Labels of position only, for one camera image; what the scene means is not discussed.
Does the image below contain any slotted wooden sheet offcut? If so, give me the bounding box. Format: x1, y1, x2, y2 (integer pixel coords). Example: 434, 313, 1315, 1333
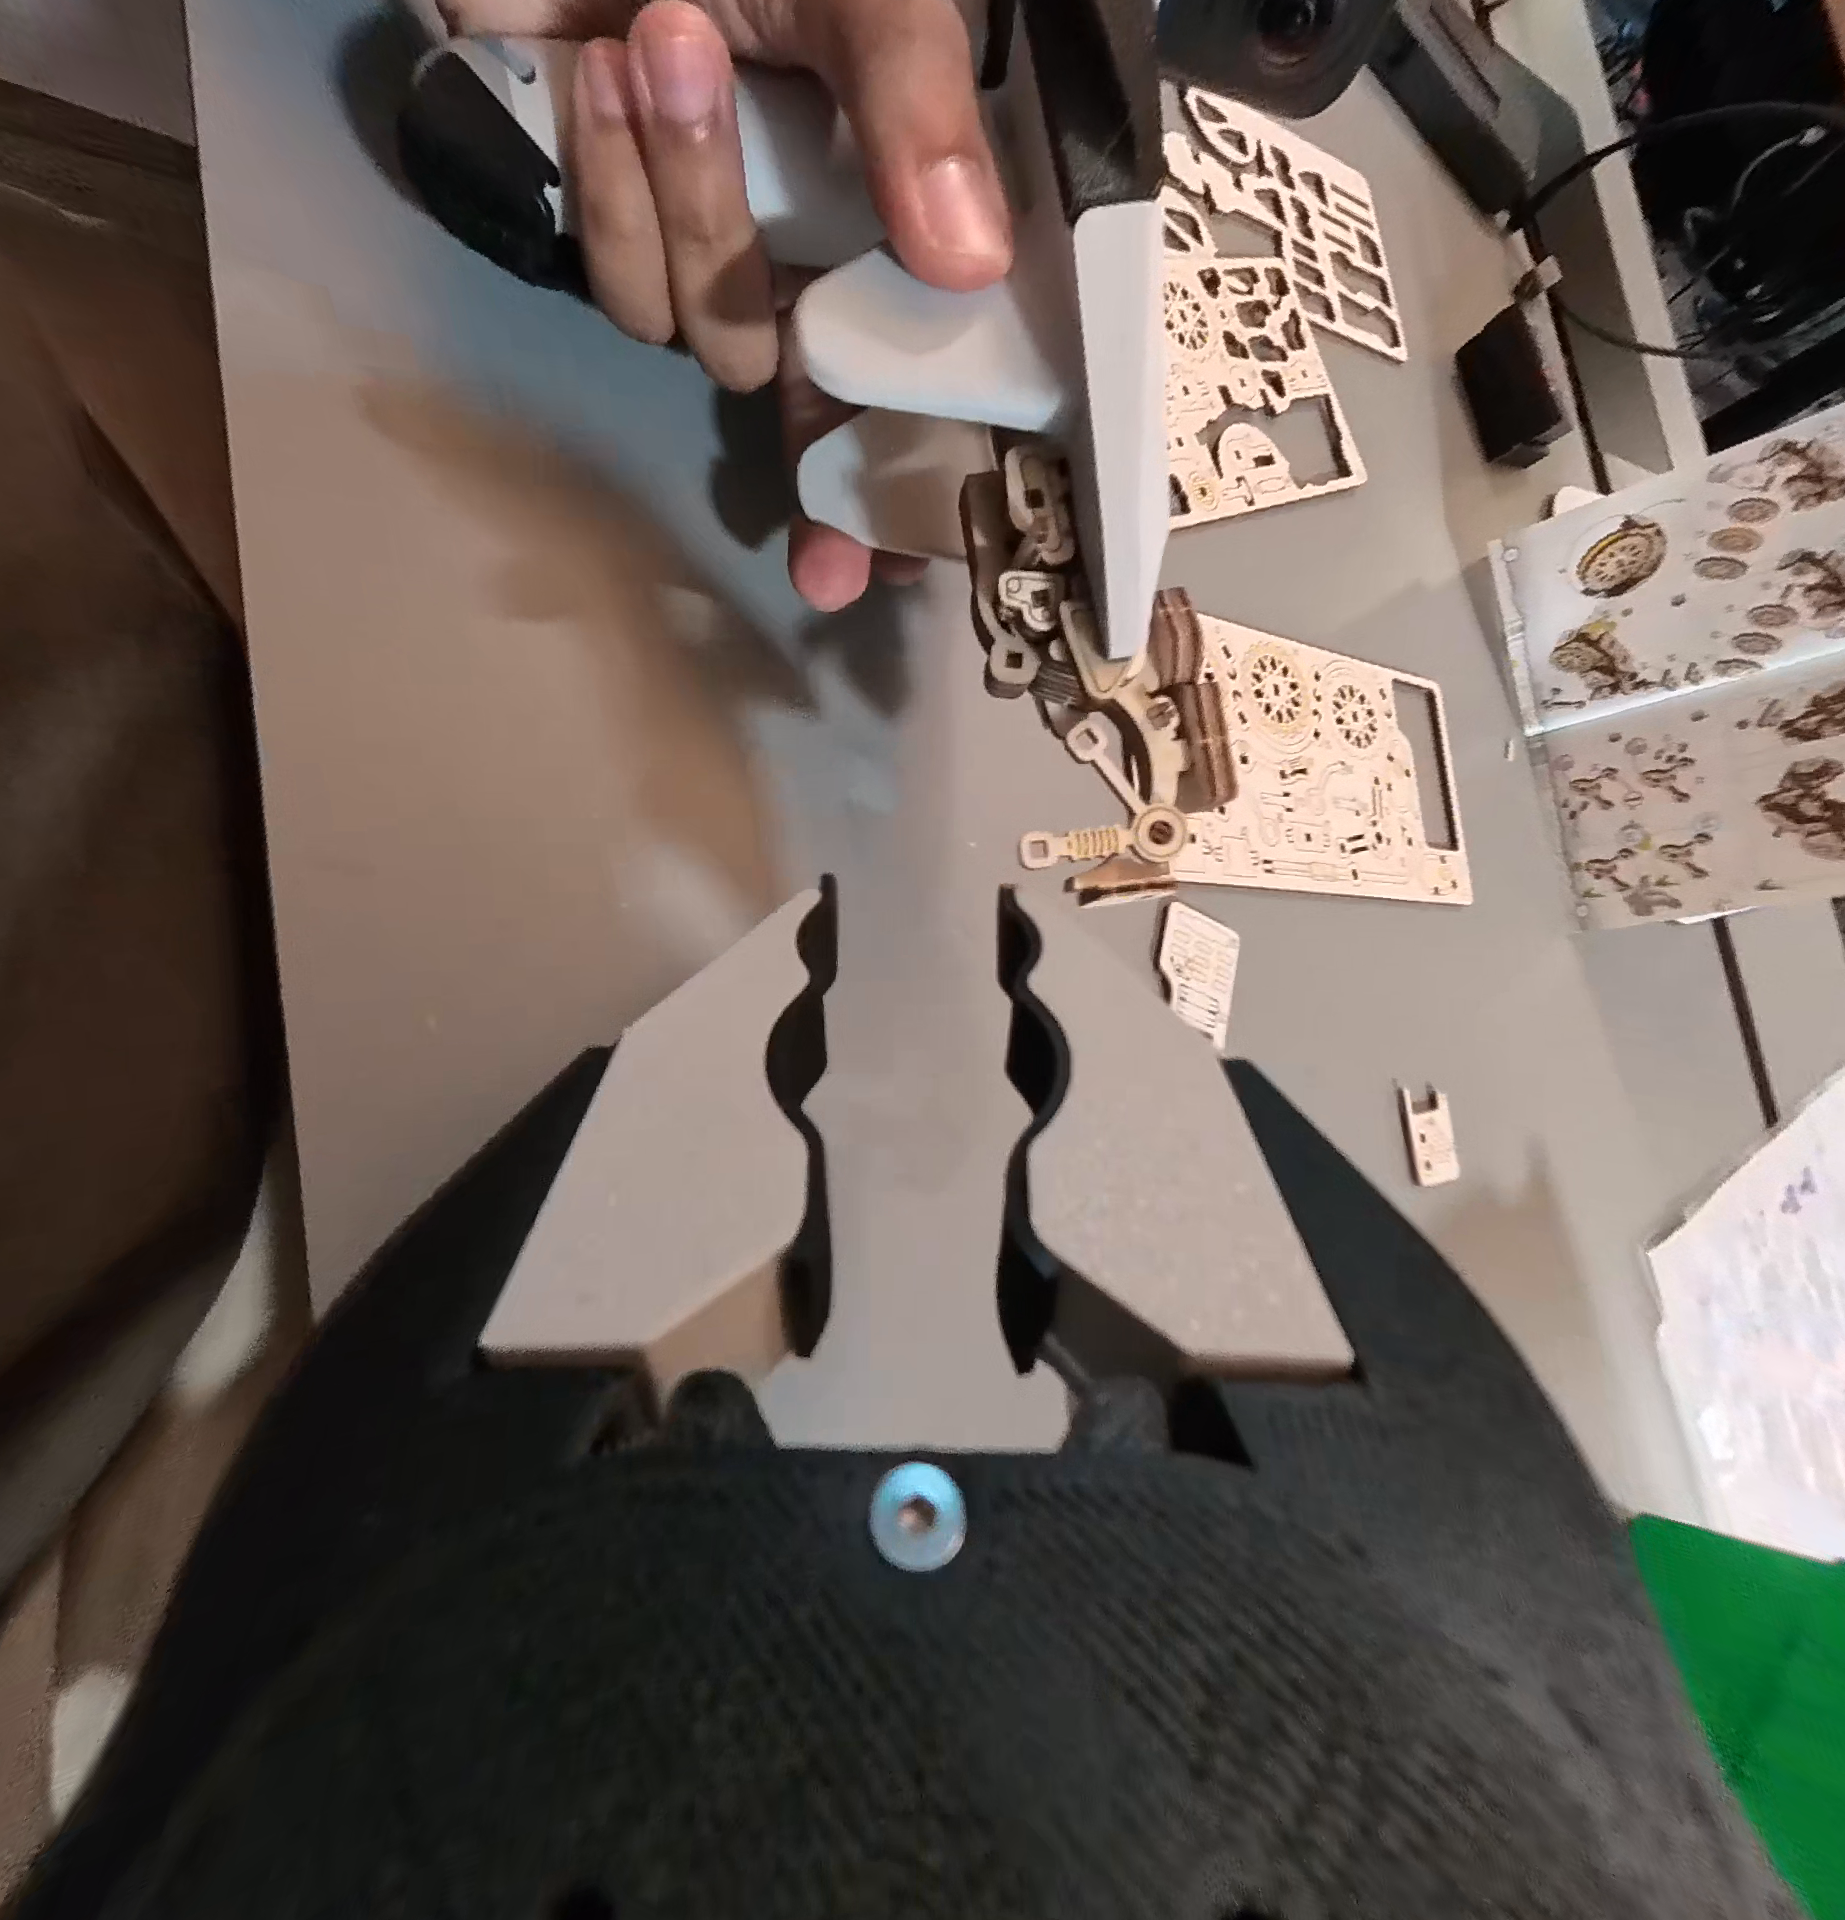
1155, 898, 1240, 1048

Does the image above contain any small notched wooden offcut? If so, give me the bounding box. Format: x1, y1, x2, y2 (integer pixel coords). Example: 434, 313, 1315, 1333
1393, 1079, 1467, 1193

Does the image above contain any wooden shock absorber link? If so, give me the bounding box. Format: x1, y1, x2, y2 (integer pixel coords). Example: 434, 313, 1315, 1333
1019, 712, 1183, 879

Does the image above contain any mostly empty wooden puzzle sheet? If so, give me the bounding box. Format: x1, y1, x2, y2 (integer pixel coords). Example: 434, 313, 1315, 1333
1162, 82, 1411, 362

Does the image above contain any green box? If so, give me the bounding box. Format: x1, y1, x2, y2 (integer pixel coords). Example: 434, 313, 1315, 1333
1623, 1512, 1845, 1920

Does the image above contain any black power adapter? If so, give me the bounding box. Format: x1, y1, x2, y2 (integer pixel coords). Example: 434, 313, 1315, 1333
1457, 302, 1574, 469

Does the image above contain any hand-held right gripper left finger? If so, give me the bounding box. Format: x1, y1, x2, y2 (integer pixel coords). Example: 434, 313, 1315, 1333
478, 875, 842, 1411

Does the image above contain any printed instruction booklet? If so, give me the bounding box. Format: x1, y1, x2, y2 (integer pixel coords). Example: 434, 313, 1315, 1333
1491, 411, 1845, 934

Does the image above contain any person's olive clothing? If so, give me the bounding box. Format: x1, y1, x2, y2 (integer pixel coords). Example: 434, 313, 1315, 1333
0, 67, 324, 1666

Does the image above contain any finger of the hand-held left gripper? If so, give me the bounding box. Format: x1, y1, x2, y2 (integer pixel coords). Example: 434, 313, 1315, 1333
1073, 201, 1176, 663

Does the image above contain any white paper sheet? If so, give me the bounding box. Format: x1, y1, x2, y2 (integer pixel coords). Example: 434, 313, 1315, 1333
1640, 1055, 1845, 1572

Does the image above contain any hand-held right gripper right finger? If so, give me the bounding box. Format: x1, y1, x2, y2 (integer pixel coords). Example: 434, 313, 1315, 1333
995, 882, 1360, 1411

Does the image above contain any full wooden puzzle sheet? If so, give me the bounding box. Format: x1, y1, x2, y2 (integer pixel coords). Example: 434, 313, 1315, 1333
1155, 609, 1476, 912

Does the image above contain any wooden motorcycle model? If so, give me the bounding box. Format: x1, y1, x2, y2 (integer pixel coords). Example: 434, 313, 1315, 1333
959, 442, 1237, 908

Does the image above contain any person's left hand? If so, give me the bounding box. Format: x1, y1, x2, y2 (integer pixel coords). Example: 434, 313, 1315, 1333
443, 0, 1019, 615

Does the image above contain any partly punched wooden puzzle sheet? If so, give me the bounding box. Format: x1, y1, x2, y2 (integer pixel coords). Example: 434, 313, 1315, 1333
1162, 205, 1369, 528

